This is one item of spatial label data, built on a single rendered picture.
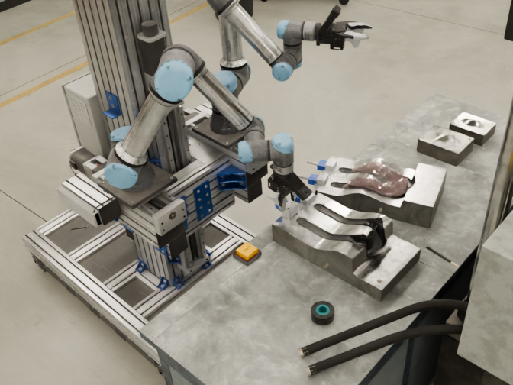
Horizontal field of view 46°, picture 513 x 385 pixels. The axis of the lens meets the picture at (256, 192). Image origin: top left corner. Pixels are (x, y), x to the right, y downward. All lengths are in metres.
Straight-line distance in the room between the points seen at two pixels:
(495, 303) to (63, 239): 2.54
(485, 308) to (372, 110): 3.28
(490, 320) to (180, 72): 1.12
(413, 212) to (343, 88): 2.65
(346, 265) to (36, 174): 2.81
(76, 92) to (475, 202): 1.72
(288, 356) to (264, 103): 3.07
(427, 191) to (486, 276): 1.03
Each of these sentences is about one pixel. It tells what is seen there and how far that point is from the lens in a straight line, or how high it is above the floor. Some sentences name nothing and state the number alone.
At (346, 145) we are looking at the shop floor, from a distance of 4.32.
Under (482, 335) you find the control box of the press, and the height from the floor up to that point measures 1.19.
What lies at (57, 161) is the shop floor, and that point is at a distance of 4.57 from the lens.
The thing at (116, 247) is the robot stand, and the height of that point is 0.21.
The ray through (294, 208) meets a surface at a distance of 2.35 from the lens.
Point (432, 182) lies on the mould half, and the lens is 2.54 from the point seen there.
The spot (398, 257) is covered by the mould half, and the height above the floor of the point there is 0.86.
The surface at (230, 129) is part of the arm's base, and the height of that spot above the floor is 1.06.
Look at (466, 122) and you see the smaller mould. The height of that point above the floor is 0.85.
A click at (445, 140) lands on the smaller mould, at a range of 2.91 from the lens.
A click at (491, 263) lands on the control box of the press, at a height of 1.43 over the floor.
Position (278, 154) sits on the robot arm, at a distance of 2.10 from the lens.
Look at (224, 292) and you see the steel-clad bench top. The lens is 2.24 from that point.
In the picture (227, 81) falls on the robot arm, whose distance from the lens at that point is 2.52.
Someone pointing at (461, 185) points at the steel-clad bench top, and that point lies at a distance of 2.74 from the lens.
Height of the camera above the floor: 2.46
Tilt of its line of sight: 39 degrees down
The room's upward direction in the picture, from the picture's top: 5 degrees counter-clockwise
